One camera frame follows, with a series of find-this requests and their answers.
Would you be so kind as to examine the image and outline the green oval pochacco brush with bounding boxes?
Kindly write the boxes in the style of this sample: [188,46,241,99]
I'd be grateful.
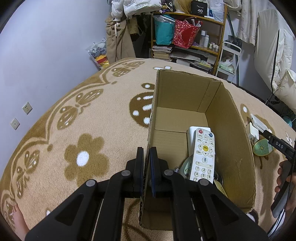
[252,138,273,157]

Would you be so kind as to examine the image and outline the gold nfc smart card tag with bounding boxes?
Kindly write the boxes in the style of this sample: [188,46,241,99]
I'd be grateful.
[213,180,228,197]

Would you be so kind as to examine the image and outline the white square card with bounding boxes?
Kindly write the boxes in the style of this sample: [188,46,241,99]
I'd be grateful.
[246,123,259,144]

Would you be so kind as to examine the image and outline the white tv remote control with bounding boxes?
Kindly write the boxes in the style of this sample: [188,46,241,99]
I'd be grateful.
[189,128,215,183]

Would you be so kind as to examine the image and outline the cartoon earbuds case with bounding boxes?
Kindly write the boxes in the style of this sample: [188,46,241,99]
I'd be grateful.
[179,155,193,179]

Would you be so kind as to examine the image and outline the light blue cylinder gadget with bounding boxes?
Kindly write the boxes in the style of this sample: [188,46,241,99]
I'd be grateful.
[187,126,211,156]

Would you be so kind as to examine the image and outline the cardboard box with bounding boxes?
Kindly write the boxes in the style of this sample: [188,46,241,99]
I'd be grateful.
[148,70,255,213]

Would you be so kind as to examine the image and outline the person right hand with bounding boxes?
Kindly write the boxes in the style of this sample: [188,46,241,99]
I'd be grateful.
[271,160,295,217]

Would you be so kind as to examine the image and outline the teal round fan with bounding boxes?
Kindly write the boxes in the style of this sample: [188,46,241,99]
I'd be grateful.
[282,116,292,128]

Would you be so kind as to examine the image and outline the white folding stand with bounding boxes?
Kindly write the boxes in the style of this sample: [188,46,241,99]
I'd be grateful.
[250,114,272,133]

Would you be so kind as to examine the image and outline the bare foot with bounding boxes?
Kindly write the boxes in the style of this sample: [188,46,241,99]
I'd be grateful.
[13,204,30,241]

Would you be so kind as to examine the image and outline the cream office chair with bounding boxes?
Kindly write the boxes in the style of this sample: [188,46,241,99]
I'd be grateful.
[254,9,295,111]

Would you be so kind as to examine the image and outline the white rolling cart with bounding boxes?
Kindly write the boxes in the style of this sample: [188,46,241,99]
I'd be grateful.
[215,41,242,83]

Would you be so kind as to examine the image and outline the wooden bookshelf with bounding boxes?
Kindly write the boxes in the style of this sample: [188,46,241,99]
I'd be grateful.
[150,4,228,76]

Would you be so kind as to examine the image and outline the red gift bag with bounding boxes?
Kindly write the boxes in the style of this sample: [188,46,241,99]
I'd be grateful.
[173,20,203,49]

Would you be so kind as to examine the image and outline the stack of books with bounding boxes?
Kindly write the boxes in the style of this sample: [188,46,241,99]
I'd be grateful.
[152,46,173,61]

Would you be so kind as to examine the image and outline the black box marked 40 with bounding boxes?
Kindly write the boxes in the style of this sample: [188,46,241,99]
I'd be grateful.
[190,1,208,16]

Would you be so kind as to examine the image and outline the bag of plush toys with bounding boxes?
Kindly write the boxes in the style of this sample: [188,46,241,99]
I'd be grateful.
[86,38,109,70]

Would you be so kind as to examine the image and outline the teal storage bag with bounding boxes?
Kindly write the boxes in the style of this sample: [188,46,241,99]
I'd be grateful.
[153,15,175,46]

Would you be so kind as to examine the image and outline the beige hanging trousers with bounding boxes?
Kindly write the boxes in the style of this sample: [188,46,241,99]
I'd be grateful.
[105,16,135,64]

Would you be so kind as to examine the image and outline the white puffer jacket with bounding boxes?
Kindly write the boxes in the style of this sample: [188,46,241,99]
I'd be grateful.
[111,0,162,22]

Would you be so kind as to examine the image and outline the wall socket lower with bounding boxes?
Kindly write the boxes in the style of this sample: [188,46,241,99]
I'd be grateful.
[10,118,20,130]

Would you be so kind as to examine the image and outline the wall socket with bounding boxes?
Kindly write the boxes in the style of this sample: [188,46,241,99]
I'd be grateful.
[10,118,20,130]
[22,102,33,114]

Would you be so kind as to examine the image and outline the wall socket upper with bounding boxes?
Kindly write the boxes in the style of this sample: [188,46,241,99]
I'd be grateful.
[22,102,33,114]

